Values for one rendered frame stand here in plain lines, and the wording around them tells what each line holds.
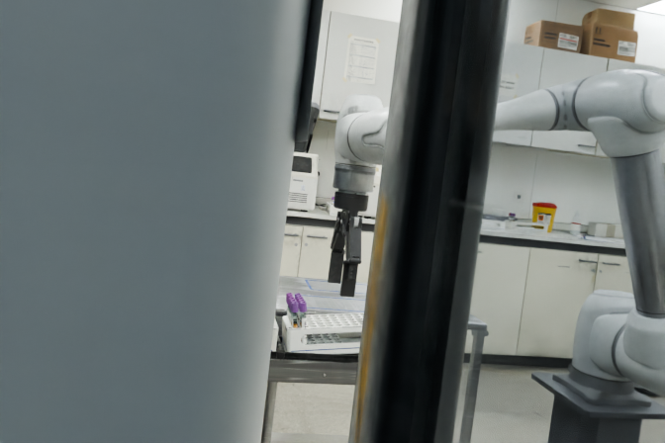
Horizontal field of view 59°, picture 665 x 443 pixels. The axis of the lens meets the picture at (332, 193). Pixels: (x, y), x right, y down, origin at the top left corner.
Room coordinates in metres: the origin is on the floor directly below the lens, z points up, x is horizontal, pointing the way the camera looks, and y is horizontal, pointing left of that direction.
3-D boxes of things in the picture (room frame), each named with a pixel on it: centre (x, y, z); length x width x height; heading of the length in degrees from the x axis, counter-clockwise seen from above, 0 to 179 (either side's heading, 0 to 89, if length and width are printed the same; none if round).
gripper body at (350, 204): (1.29, -0.04, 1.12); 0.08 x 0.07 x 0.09; 12
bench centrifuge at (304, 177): (3.86, 0.43, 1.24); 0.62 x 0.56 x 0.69; 12
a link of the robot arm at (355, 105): (1.28, -0.05, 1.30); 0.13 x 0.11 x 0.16; 17
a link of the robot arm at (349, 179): (1.29, -0.04, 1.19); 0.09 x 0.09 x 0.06
